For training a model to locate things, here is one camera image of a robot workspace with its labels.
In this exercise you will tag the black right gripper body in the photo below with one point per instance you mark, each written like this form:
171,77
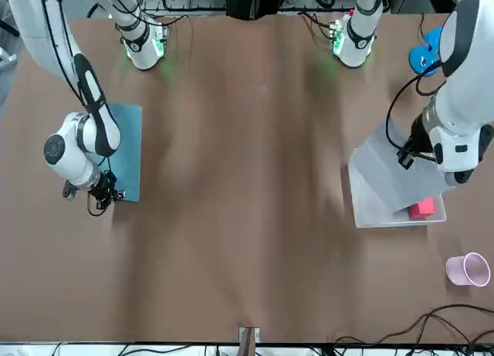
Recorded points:
102,188

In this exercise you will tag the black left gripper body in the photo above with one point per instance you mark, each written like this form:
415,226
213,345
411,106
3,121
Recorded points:
420,140

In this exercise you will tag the clear plastic bin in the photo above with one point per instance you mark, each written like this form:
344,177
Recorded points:
363,213

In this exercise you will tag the black mounted box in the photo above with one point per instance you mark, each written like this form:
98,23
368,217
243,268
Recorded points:
247,1

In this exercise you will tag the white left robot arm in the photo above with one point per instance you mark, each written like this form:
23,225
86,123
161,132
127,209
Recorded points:
459,151

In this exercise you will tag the aluminium camera post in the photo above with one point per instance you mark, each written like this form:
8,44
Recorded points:
249,344

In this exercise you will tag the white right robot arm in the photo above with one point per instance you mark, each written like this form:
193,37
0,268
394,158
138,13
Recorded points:
69,155

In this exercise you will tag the pink plastic cup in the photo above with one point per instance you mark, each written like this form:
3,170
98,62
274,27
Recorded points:
461,271

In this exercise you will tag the blue desk lamp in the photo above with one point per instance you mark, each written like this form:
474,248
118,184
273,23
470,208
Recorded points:
418,60

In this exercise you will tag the pink cube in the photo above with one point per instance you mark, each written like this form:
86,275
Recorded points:
422,208

